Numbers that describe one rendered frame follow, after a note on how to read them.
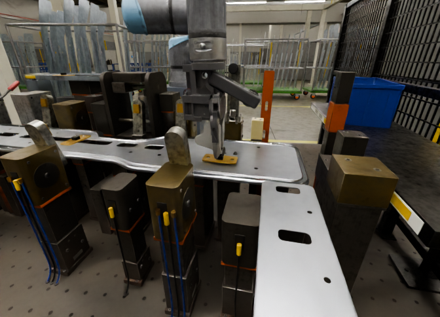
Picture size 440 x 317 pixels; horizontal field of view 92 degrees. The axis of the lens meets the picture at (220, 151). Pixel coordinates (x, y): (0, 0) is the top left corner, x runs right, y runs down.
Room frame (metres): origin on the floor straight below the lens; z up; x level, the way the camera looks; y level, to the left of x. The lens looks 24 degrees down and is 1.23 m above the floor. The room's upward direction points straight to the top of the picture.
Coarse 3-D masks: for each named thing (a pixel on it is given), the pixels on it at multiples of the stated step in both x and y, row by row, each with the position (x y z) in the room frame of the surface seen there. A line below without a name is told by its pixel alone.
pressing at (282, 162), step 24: (0, 144) 0.58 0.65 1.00; (24, 144) 0.58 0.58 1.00; (144, 144) 0.58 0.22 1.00; (192, 144) 0.58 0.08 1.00; (240, 144) 0.58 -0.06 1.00; (264, 144) 0.58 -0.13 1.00; (288, 144) 0.57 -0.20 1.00; (144, 168) 0.44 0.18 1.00; (216, 168) 0.43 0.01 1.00; (240, 168) 0.43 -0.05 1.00; (264, 168) 0.43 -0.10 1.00; (288, 168) 0.43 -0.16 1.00
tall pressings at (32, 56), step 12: (0, 36) 8.77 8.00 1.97; (24, 36) 8.58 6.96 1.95; (12, 48) 8.64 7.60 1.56; (24, 48) 8.77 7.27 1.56; (12, 60) 8.68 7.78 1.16; (24, 60) 8.65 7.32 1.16; (36, 60) 8.64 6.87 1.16; (24, 72) 8.70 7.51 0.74; (36, 72) 8.53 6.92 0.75; (24, 84) 8.57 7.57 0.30
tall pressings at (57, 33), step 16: (64, 0) 4.58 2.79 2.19; (80, 0) 4.54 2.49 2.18; (48, 16) 4.74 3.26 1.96; (64, 16) 4.50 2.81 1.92; (80, 16) 4.47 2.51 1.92; (96, 16) 4.75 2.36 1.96; (64, 32) 4.65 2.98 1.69; (80, 32) 4.40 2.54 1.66; (48, 48) 4.56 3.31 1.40; (64, 48) 4.56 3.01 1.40; (80, 48) 4.57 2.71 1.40; (96, 48) 4.60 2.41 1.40; (128, 48) 4.59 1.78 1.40; (48, 64) 4.44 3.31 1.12; (64, 64) 4.46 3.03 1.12; (80, 64) 4.44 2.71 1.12; (96, 64) 4.51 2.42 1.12; (128, 64) 4.59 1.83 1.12
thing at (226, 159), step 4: (204, 156) 0.48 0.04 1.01; (208, 156) 0.48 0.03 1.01; (212, 156) 0.48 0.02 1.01; (220, 156) 0.46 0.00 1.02; (224, 156) 0.48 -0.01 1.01; (228, 156) 0.48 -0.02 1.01; (204, 160) 0.46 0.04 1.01; (208, 160) 0.46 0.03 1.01; (212, 160) 0.46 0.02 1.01; (216, 160) 0.46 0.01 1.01; (220, 160) 0.46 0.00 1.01; (224, 160) 0.46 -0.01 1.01; (228, 160) 0.46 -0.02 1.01; (232, 160) 0.46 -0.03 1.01; (236, 160) 0.46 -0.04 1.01
